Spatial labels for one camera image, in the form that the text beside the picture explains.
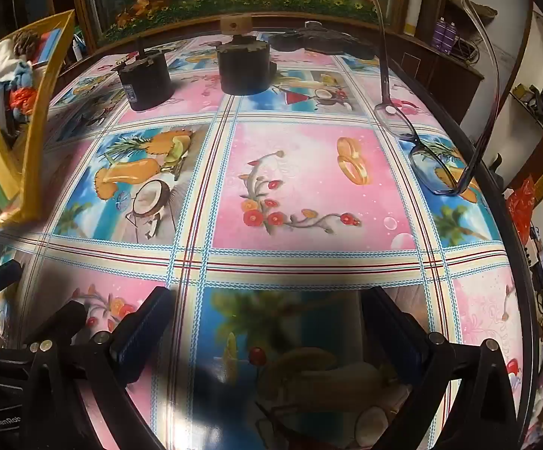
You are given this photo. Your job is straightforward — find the purple frame eyeglasses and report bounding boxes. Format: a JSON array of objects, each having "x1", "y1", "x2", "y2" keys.
[{"x1": 362, "y1": 0, "x2": 504, "y2": 196}]

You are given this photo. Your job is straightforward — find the yellow tray box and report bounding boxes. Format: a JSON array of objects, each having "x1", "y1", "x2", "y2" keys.
[{"x1": 0, "y1": 9, "x2": 76, "y2": 242}]

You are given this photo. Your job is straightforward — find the small blue tissue pack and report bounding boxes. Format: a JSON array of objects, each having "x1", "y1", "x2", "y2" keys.
[{"x1": 34, "y1": 28, "x2": 63, "y2": 66}]

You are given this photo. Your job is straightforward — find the red plastic item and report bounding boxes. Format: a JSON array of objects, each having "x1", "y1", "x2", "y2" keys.
[{"x1": 9, "y1": 87, "x2": 35, "y2": 118}]

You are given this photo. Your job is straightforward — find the dark wooden cabinet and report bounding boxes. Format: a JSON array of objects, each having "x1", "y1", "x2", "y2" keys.
[{"x1": 384, "y1": 0, "x2": 485, "y2": 125}]

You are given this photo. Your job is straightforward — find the fruit print tablecloth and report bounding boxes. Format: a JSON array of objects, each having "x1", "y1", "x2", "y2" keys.
[{"x1": 0, "y1": 28, "x2": 535, "y2": 450}]

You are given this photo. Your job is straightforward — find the red plastic bag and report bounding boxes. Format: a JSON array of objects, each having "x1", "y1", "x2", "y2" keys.
[{"x1": 506, "y1": 175, "x2": 537, "y2": 240}]

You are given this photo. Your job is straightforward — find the brown knitted scrubber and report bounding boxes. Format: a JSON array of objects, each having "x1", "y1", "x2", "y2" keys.
[{"x1": 13, "y1": 29, "x2": 42, "y2": 59}]

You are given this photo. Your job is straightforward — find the white wall shelf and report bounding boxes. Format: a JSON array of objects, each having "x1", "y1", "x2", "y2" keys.
[{"x1": 508, "y1": 82, "x2": 543, "y2": 132}]

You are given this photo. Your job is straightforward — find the black motor with wooden block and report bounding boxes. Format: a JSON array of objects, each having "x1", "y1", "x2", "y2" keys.
[{"x1": 208, "y1": 15, "x2": 277, "y2": 96}]

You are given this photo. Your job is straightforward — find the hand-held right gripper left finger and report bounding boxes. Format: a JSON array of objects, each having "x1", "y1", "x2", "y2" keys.
[{"x1": 23, "y1": 286, "x2": 174, "y2": 450}]

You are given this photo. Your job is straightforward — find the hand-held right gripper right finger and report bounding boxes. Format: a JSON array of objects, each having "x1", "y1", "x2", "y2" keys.
[{"x1": 360, "y1": 286, "x2": 520, "y2": 450}]

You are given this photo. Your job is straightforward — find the black motor with blue label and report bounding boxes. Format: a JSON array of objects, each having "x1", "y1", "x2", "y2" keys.
[{"x1": 112, "y1": 37, "x2": 173, "y2": 112}]

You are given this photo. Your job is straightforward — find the dark flat metal part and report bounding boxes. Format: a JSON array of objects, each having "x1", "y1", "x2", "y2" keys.
[{"x1": 269, "y1": 21, "x2": 380, "y2": 61}]

